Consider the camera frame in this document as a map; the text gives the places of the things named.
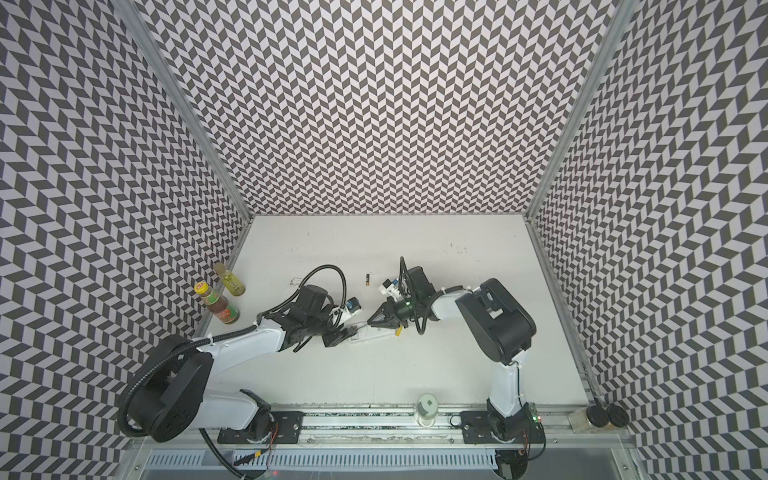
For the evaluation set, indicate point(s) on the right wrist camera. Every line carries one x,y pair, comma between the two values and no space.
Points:
393,289

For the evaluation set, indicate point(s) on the aluminium left corner post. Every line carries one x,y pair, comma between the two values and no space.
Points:
129,14

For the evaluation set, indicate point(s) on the red tea bottle yellow cap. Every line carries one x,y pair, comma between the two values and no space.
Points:
216,303

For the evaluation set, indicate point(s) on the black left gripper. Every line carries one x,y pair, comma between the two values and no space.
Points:
338,337

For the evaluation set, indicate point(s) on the yellow-green drink bottle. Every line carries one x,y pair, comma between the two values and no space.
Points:
230,281

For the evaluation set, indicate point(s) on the aluminium corner post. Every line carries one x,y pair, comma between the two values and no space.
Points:
129,14
595,75

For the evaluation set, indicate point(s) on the black round disc pair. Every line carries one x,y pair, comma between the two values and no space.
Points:
611,416

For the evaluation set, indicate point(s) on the aluminium right corner post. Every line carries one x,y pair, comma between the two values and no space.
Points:
595,75

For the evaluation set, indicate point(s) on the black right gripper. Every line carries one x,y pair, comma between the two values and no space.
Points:
390,312

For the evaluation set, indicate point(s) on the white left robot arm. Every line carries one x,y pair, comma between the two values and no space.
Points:
171,392

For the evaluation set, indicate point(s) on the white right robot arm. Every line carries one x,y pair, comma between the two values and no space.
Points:
500,326

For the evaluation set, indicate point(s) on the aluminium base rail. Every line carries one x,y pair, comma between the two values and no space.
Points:
397,426

